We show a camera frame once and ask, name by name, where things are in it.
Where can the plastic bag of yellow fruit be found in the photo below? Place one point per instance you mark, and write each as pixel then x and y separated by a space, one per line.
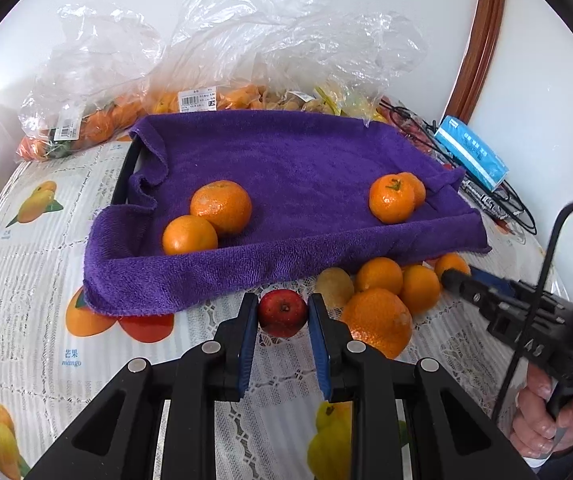
pixel 356 107

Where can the black tray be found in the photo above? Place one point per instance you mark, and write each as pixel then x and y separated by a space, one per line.
pixel 129 170

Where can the large scuffed orange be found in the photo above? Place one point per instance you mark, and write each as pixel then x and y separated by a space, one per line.
pixel 221 207

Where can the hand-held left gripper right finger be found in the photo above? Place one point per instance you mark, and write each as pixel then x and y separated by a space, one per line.
pixel 321 355

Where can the small orange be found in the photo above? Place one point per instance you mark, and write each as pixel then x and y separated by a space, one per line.
pixel 419 287
pixel 451 264
pixel 418 187
pixel 379 275

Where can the yellowish orange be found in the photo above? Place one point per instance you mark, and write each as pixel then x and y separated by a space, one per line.
pixel 190 235

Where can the orange with green stem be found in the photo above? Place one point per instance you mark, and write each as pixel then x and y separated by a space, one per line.
pixel 391 199

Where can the bag of red fruit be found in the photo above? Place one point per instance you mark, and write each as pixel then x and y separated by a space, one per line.
pixel 416 137

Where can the plastic bag of brown fruit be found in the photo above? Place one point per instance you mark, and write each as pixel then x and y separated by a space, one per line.
pixel 291 101

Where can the plastic bag of leafy tangerines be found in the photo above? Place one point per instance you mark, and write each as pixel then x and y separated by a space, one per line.
pixel 91 125

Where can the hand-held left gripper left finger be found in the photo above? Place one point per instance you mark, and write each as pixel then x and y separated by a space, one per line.
pixel 246 350

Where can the black patterned pouch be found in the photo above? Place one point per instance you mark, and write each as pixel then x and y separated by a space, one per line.
pixel 486 202

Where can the person's right hand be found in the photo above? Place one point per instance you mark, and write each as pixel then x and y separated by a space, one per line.
pixel 533 420

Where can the brown wooden door frame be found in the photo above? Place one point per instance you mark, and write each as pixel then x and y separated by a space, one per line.
pixel 486 35

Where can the purple towel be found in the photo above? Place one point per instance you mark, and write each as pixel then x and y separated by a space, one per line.
pixel 291 170

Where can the small red apple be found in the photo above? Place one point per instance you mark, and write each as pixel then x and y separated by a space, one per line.
pixel 282 312

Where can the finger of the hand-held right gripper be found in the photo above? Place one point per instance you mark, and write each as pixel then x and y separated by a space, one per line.
pixel 496 286
pixel 471 295

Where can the blue tissue pack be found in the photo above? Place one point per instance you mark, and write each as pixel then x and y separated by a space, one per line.
pixel 471 152

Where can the brown kiwi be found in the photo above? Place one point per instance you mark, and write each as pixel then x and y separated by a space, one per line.
pixel 335 287

